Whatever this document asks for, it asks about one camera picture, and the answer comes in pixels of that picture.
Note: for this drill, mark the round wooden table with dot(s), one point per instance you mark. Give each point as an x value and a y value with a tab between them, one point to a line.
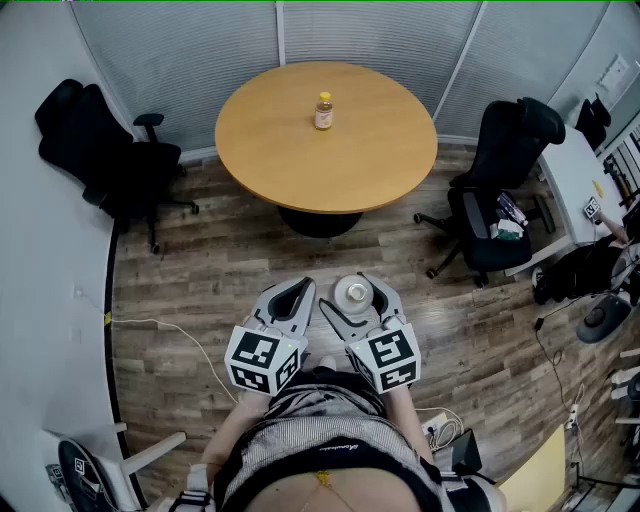
280	150

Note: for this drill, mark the white power strip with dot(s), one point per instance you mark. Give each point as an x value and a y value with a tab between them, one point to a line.
574	415

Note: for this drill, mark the pale yellow board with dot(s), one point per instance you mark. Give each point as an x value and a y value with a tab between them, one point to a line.
535	475

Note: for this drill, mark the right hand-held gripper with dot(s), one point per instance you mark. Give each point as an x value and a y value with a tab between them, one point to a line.
387	357

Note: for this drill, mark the white desk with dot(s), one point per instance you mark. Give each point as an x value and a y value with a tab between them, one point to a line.
570	175

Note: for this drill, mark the person's left forearm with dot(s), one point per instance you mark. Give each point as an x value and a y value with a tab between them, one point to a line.
235	425

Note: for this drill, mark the black remote control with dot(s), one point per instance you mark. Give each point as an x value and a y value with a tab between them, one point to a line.
510	206

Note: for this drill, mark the yellow-capped clear bottle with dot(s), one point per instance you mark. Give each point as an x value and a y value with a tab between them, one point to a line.
323	117

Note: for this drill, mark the white paper notice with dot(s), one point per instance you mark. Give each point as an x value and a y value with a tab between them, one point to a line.
612	75

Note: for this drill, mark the green white packet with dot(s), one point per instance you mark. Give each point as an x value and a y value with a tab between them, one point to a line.
505	232

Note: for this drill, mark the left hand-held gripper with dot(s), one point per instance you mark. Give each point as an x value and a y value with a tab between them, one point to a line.
260	357

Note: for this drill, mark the white framed black chair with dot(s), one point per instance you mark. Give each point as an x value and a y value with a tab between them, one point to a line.
90	475

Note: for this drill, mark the dark grey round device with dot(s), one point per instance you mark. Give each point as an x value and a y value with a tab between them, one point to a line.
600	320

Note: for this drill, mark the frosted glass bottle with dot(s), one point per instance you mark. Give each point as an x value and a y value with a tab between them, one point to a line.
345	300

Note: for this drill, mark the black box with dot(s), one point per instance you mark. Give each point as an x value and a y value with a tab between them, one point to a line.
465	450

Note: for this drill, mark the small yellow item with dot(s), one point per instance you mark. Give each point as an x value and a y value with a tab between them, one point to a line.
597	186

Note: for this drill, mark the person's right forearm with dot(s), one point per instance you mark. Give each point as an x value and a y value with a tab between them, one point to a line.
405	415

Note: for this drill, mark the person's grey knit top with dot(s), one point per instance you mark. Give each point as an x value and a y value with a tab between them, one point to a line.
310	420

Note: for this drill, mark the glass partition with white blinds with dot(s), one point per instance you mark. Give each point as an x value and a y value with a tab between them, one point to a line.
175	65

